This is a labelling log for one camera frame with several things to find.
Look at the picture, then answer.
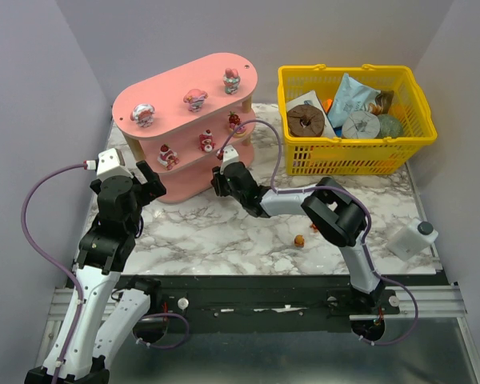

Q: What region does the red white bow toy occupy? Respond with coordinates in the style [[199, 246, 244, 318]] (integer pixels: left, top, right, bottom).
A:
[[158, 144, 180, 170]]

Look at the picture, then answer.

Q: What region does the pink strawberry bear toy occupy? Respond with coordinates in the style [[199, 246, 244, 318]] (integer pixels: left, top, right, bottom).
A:
[[199, 130, 215, 153]]

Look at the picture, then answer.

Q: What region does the strawberry donut toy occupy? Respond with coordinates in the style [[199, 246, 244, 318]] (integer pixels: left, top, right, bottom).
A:
[[226, 111, 246, 138]]

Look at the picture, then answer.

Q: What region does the pink white hooded toy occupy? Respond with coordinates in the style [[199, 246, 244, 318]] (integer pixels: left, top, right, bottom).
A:
[[130, 103, 155, 128]]

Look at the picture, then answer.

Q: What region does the pink wide-eared toy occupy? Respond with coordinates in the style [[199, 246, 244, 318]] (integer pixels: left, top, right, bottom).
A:
[[183, 88, 208, 112]]

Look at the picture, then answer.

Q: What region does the pink flower-ring bunny toy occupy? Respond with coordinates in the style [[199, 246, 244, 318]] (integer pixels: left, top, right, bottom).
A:
[[222, 68, 241, 94]]

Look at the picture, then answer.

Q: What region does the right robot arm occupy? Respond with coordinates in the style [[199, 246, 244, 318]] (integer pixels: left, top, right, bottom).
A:
[[210, 162, 417, 314]]

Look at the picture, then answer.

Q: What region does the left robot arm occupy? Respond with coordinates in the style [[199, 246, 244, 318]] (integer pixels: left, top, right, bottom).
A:
[[25, 161, 166, 383]]

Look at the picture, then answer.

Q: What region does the pink three-tier shelf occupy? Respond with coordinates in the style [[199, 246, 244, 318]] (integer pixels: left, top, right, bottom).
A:
[[112, 53, 258, 204]]

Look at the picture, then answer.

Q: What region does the yellow plastic basket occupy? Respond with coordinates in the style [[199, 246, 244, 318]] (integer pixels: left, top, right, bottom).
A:
[[277, 64, 438, 176]]

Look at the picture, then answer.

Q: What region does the orange bear toy middle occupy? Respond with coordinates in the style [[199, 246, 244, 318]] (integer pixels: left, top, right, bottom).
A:
[[294, 234, 305, 248]]

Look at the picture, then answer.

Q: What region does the brown round cake pack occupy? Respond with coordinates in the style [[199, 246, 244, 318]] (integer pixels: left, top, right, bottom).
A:
[[286, 104, 325, 138]]

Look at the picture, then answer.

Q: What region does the white flat packet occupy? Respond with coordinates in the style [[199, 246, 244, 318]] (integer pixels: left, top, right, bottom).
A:
[[286, 90, 323, 111]]

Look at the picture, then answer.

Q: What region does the grey round cake pack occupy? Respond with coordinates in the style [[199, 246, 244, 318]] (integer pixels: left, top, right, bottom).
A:
[[342, 110, 381, 139]]

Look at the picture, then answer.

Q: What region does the light blue snack bag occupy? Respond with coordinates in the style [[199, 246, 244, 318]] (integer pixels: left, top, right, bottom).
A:
[[327, 74, 381, 128]]

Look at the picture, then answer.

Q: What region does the green round cake pack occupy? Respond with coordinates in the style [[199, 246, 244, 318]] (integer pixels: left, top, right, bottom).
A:
[[378, 114, 404, 138]]

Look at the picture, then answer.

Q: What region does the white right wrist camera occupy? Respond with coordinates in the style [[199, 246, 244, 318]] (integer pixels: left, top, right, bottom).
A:
[[217, 145, 239, 174]]

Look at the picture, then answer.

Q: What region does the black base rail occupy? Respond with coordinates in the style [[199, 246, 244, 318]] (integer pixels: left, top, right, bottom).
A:
[[51, 274, 465, 335]]

